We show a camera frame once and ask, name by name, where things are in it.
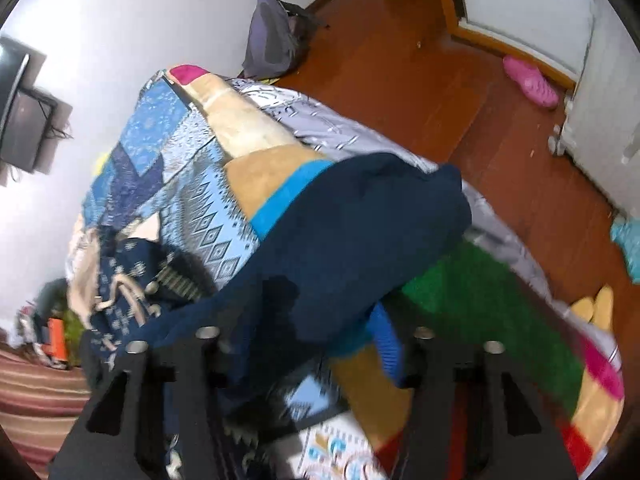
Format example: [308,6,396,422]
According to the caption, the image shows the striped brown cloth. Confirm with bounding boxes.
[0,345,96,466]

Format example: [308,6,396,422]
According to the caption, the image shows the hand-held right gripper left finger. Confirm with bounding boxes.
[49,326,223,480]

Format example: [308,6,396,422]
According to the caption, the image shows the black television cable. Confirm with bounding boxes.
[47,94,74,142]

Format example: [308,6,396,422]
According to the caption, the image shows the colourful fleece blanket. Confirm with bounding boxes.
[167,64,626,480]

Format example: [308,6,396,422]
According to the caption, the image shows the navy blue garment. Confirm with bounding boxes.
[145,152,473,392]

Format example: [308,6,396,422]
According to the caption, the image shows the green patterned box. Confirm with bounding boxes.
[64,309,87,367]

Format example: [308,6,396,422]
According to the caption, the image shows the yellow slipper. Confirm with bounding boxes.
[590,285,616,333]
[570,297,597,324]

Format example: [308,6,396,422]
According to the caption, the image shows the dark green bag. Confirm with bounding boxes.
[37,280,69,322]

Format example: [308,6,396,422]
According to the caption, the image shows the pile of clutter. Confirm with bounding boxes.
[14,304,51,361]

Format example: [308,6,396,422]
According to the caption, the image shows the white cabinet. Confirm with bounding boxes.
[549,0,640,211]

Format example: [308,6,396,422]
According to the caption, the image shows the grey purple backpack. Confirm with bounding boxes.
[241,0,331,81]

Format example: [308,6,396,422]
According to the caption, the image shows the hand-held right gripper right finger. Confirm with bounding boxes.
[371,305,579,480]

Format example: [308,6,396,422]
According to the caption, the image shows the wooden door frame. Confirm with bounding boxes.
[427,0,581,88]

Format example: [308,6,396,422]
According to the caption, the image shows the blue patchwork quilt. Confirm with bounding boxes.
[65,67,391,480]

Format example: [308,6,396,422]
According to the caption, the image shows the grey wall box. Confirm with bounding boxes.
[0,35,74,177]

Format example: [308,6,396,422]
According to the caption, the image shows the orange box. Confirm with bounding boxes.
[46,317,69,369]

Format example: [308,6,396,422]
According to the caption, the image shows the pink slipper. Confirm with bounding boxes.
[502,55,560,109]

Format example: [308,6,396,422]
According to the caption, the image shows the navy beige patterned cloth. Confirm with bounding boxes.
[87,237,211,361]

